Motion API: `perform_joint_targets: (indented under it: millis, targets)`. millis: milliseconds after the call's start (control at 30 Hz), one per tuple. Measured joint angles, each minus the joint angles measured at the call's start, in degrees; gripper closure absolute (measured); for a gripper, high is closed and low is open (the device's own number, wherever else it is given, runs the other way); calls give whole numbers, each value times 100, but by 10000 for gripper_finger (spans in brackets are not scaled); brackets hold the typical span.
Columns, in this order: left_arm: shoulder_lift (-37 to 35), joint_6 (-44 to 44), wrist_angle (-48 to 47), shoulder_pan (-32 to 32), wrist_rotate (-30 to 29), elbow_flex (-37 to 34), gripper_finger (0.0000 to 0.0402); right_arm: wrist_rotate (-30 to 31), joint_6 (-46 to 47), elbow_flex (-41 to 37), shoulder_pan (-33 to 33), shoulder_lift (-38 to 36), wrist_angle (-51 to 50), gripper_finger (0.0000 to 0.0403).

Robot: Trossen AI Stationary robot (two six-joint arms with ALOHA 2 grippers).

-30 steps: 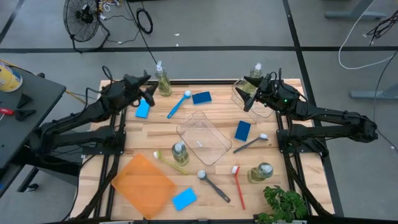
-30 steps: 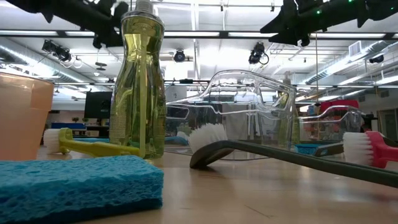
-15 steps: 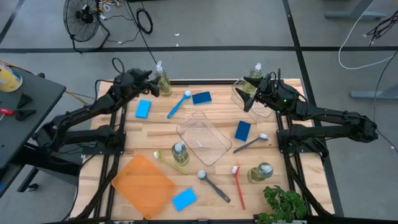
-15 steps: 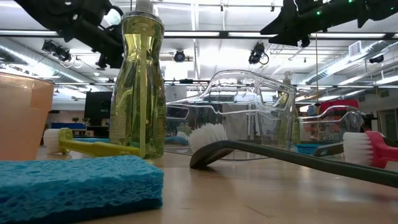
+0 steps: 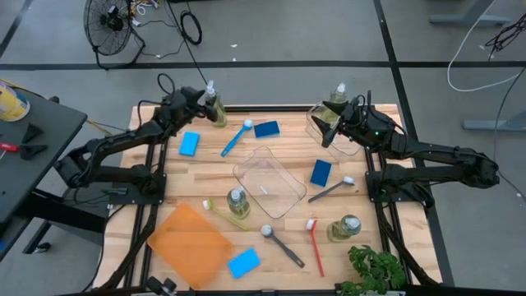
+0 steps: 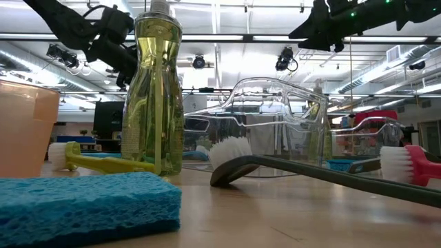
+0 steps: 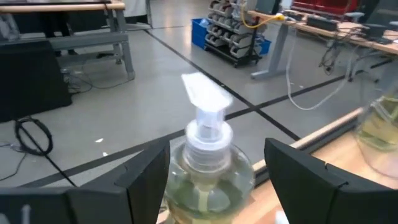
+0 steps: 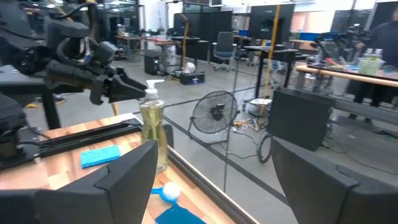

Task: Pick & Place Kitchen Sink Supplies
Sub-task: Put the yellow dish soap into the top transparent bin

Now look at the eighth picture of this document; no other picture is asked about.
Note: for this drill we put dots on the black floor fan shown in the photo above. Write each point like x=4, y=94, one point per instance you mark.
x=214, y=113

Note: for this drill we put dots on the blue scrub sponge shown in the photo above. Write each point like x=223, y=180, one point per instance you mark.
x=177, y=216
x=100, y=156

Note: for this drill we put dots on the wooden workbench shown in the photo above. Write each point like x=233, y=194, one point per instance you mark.
x=342, y=74

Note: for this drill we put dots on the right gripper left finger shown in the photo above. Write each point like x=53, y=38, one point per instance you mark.
x=93, y=205

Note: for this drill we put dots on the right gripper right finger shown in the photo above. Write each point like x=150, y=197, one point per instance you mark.
x=326, y=199

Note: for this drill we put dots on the person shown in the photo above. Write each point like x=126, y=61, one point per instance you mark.
x=387, y=40

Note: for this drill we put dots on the yellow soap pump bottle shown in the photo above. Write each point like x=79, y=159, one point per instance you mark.
x=152, y=124

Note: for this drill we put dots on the blue dish brush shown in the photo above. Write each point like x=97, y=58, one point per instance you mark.
x=171, y=191

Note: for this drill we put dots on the power strip with plugs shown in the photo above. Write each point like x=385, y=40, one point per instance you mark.
x=245, y=123

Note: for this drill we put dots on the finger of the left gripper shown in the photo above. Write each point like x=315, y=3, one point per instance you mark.
x=127, y=91
x=126, y=74

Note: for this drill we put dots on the grey office chair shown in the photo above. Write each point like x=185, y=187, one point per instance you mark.
x=224, y=49

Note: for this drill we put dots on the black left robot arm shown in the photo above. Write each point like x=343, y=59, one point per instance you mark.
x=18, y=37

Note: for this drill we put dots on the black computer tower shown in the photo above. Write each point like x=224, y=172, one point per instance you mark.
x=300, y=119

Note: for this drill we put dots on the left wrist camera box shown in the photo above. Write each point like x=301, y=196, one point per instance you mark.
x=104, y=53

